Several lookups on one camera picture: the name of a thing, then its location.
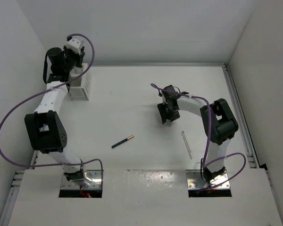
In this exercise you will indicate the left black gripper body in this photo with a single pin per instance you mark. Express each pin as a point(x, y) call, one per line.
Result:
point(72, 59)

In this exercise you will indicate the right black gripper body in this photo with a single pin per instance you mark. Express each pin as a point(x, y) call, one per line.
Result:
point(167, 113)

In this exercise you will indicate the black clear mascara tube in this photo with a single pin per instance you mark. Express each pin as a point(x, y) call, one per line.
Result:
point(169, 124)

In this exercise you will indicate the dark green gold pencil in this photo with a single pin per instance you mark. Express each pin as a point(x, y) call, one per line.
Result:
point(122, 141)

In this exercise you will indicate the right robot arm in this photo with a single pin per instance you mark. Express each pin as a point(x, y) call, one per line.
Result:
point(219, 123)

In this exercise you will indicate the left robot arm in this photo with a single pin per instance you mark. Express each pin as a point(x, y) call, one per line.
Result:
point(44, 127)

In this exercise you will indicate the thin clear silver stick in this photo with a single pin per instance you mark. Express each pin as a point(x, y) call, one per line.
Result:
point(186, 144)

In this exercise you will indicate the white two-slot organizer box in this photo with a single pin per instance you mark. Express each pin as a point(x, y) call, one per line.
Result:
point(80, 88)

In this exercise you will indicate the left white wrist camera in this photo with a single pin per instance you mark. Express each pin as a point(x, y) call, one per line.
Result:
point(75, 45)

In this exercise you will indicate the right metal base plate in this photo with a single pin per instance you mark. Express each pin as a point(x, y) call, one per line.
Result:
point(195, 182)

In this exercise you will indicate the metal base plate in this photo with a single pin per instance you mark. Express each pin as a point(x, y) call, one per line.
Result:
point(195, 182)
point(92, 181)

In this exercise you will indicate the aluminium frame rail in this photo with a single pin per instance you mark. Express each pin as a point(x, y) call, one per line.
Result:
point(243, 127)

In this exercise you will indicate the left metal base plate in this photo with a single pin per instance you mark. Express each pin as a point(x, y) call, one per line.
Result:
point(92, 181)

